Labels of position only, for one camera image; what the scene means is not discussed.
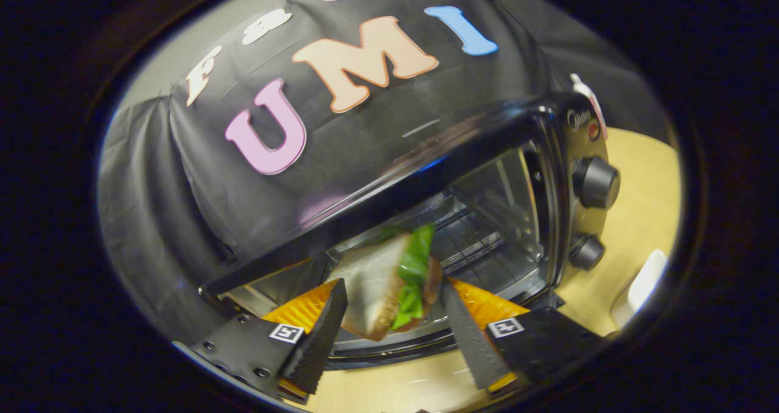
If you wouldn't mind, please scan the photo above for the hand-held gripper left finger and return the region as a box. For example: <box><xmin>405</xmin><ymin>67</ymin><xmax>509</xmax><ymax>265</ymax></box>
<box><xmin>183</xmin><ymin>278</ymin><xmax>349</xmax><ymax>404</ymax></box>

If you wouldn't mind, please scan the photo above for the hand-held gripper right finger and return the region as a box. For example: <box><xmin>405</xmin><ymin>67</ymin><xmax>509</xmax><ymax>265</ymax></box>
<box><xmin>441</xmin><ymin>277</ymin><xmax>609</xmax><ymax>398</ymax></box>

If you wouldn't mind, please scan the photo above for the white bread lettuce sandwich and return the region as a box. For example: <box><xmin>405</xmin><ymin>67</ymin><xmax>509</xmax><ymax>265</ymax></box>
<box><xmin>332</xmin><ymin>223</ymin><xmax>443</xmax><ymax>342</ymax></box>

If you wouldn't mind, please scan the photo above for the black toaster oven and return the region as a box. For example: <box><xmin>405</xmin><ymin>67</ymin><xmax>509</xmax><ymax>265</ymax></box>
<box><xmin>198</xmin><ymin>91</ymin><xmax>622</xmax><ymax>371</ymax></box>

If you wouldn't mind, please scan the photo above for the white plastic tray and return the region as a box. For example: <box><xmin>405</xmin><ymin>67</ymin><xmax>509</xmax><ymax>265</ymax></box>
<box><xmin>612</xmin><ymin>249</ymin><xmax>669</xmax><ymax>328</ymax></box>

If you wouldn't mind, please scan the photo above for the metal wire oven rack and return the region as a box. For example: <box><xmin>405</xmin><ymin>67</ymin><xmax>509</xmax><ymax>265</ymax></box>
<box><xmin>420</xmin><ymin>200</ymin><xmax>518</xmax><ymax>269</ymax></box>

